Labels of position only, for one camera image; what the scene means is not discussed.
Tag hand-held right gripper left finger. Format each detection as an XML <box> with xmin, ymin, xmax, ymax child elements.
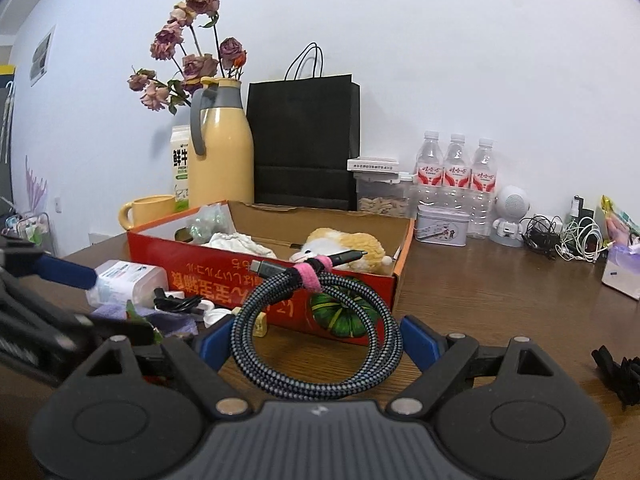
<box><xmin>87</xmin><ymin>319</ymin><xmax>253</xmax><ymax>416</ymax></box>

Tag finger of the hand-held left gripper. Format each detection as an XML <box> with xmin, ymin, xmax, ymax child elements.
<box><xmin>75</xmin><ymin>316</ymin><xmax>157</xmax><ymax>346</ymax></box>
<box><xmin>0</xmin><ymin>247</ymin><xmax>98</xmax><ymax>290</ymax></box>

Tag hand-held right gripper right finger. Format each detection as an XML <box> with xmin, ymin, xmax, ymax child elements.
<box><xmin>386</xmin><ymin>316</ymin><xmax>556</xmax><ymax>416</ymax></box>

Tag white plastic bottle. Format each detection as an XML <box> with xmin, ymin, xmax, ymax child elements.
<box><xmin>85</xmin><ymin>260</ymin><xmax>168</xmax><ymax>309</ymax></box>

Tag red cardboard box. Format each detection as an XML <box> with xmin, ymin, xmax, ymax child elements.
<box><xmin>126</xmin><ymin>200</ymin><xmax>416</xmax><ymax>348</ymax></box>

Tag braided charging cable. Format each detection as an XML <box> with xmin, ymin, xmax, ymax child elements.
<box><xmin>230</xmin><ymin>247</ymin><xmax>404</xmax><ymax>402</ymax></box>

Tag yellow white plush hamster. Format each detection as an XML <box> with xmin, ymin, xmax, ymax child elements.
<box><xmin>290</xmin><ymin>227</ymin><xmax>396</xmax><ymax>276</ymax></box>

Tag iridescent plastic bag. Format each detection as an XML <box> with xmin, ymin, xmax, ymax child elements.
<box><xmin>187</xmin><ymin>205</ymin><xmax>231</xmax><ymax>243</ymax></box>

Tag yellow mug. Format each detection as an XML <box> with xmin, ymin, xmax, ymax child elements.
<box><xmin>118</xmin><ymin>195</ymin><xmax>177</xmax><ymax>232</ymax></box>

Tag white printed tin box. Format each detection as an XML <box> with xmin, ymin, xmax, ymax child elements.
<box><xmin>414</xmin><ymin>205</ymin><xmax>471</xmax><ymax>247</ymax></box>

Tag clear container of nuts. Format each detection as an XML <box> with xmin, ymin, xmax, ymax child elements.
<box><xmin>352</xmin><ymin>170</ymin><xmax>414</xmax><ymax>219</ymax></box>

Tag white milk carton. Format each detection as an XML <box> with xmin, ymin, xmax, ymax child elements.
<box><xmin>170</xmin><ymin>125</ymin><xmax>193</xmax><ymax>211</ymax></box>

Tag white robot speaker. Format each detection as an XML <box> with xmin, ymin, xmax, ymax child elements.
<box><xmin>491</xmin><ymin>185</ymin><xmax>532</xmax><ymax>249</ymax></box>

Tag water bottle red label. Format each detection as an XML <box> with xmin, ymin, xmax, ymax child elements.
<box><xmin>442</xmin><ymin>134</ymin><xmax>474</xmax><ymax>213</ymax></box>
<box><xmin>414</xmin><ymin>131</ymin><xmax>446</xmax><ymax>211</ymax></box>
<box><xmin>469</xmin><ymin>138</ymin><xmax>501</xmax><ymax>239</ymax></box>

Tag flat white box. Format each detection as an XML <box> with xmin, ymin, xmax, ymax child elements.
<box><xmin>347</xmin><ymin>157</ymin><xmax>401</xmax><ymax>174</ymax></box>

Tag yellow thermos jug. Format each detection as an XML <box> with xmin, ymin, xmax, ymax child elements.
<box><xmin>187</xmin><ymin>77</ymin><xmax>256</xmax><ymax>207</ymax></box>

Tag black glove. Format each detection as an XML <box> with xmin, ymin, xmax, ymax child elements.
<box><xmin>591</xmin><ymin>345</ymin><xmax>640</xmax><ymax>409</ymax></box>

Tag purple tissue box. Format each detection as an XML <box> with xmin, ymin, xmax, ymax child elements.
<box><xmin>600</xmin><ymin>242</ymin><xmax>640</xmax><ymax>302</ymax></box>

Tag black paper bag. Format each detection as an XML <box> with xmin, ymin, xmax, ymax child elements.
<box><xmin>246</xmin><ymin>42</ymin><xmax>361</xmax><ymax>212</ymax></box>

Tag colourful snack packets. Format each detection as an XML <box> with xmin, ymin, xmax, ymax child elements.
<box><xmin>600</xmin><ymin>195</ymin><xmax>640</xmax><ymax>247</ymax></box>

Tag dried rose bouquet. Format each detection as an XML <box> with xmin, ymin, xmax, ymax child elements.
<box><xmin>127</xmin><ymin>0</ymin><xmax>248</xmax><ymax>113</ymax></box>

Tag black charger cable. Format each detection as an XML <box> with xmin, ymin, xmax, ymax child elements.
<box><xmin>154</xmin><ymin>290</ymin><xmax>204</xmax><ymax>317</ymax></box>

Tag tangle of charger cables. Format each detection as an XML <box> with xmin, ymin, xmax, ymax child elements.
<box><xmin>522</xmin><ymin>212</ymin><xmax>609</xmax><ymax>264</ymax></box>

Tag framed wall picture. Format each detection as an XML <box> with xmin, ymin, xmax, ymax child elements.
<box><xmin>30</xmin><ymin>25</ymin><xmax>56</xmax><ymax>87</ymax></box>

